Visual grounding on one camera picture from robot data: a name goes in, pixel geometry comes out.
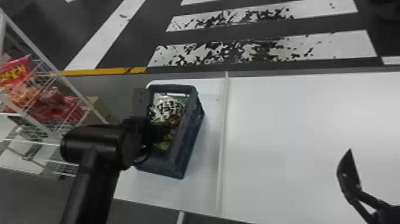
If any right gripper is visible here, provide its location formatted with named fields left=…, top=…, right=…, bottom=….
left=336, top=148, right=400, bottom=224

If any red snack packet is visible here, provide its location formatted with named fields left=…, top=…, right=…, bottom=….
left=0, top=55, right=33, bottom=89
left=27, top=91, right=86, bottom=125

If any white wire rack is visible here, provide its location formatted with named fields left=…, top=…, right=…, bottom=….
left=0, top=7, right=109, bottom=181

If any orange snack packet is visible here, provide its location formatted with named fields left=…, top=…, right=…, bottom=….
left=5, top=83, right=42, bottom=108

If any green snack packet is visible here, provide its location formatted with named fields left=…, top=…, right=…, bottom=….
left=149, top=92, right=190, bottom=151

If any blue basket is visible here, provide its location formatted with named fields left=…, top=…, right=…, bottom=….
left=134, top=83, right=206, bottom=180

